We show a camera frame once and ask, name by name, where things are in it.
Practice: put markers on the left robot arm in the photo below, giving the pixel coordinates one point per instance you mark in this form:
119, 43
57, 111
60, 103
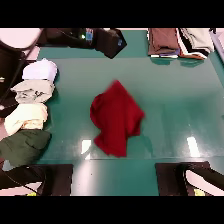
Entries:
106, 41

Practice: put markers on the cream garment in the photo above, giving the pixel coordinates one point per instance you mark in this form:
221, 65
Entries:
26, 116

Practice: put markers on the pale grey garment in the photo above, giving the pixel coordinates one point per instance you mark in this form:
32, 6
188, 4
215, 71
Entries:
200, 38

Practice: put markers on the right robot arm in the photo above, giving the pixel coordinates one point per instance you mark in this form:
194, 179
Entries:
170, 180

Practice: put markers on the red T-shirt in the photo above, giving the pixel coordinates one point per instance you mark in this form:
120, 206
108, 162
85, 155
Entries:
115, 120

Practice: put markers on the white garment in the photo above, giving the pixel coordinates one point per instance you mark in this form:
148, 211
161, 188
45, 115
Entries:
40, 70

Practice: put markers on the beige grey garment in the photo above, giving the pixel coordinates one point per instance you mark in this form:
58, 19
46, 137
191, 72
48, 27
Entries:
33, 91

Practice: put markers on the orange garment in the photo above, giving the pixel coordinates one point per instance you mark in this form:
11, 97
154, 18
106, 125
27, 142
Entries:
193, 55

